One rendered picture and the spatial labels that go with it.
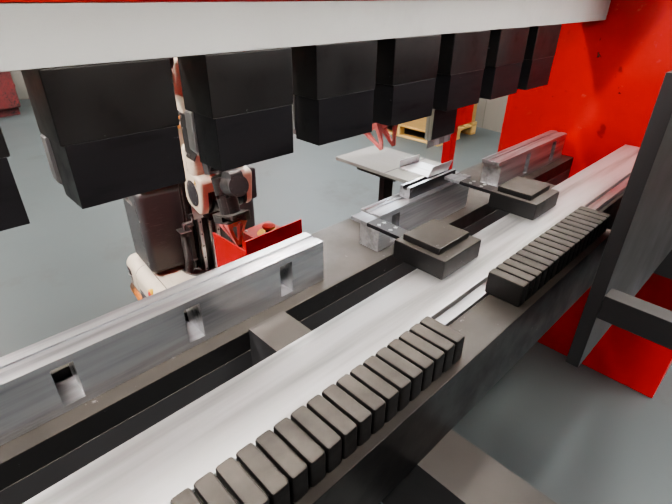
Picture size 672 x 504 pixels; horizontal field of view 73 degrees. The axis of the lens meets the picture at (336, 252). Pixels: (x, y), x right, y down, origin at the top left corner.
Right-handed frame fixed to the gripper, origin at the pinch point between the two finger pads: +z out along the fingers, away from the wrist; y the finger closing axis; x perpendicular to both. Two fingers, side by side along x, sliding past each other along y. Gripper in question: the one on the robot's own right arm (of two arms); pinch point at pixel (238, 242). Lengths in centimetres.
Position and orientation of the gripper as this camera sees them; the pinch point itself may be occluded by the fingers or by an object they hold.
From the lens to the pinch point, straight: 135.6
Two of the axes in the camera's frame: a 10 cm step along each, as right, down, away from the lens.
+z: 1.7, 9.3, 3.3
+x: 6.9, -3.5, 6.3
